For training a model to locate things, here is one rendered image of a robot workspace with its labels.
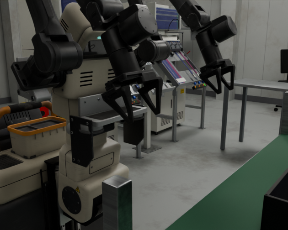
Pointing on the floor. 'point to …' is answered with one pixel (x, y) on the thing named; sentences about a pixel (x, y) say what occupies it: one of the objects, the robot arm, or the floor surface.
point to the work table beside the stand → (271, 85)
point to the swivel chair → (287, 58)
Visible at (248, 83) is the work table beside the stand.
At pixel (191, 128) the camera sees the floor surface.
